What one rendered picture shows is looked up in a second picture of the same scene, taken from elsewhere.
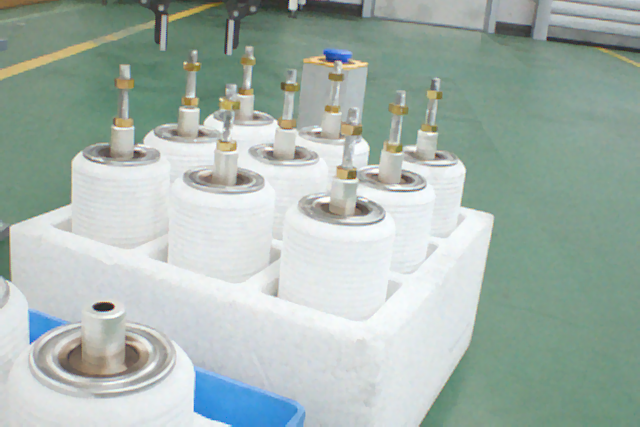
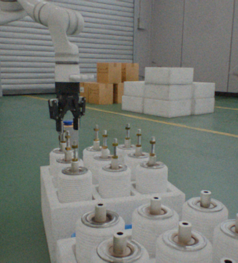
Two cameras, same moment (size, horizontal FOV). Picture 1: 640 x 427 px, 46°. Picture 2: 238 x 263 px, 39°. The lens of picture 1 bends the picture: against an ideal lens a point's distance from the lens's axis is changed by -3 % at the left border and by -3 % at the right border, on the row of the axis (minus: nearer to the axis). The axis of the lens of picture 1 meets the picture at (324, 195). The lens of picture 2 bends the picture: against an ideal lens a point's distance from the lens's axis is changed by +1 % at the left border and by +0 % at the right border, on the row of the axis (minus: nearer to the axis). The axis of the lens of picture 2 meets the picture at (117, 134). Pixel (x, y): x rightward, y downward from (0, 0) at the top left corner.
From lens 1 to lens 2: 0.69 m
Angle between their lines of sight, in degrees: 39
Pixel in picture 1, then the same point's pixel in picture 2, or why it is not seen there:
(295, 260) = (151, 182)
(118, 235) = (87, 196)
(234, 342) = not seen: hidden behind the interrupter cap
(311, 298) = (157, 190)
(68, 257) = (80, 209)
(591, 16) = (18, 83)
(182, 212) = (114, 180)
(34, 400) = (214, 215)
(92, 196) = (79, 186)
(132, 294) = not seen: hidden behind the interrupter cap
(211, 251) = (125, 189)
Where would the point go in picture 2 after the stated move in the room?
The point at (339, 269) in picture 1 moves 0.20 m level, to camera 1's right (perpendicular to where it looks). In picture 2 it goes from (163, 180) to (204, 167)
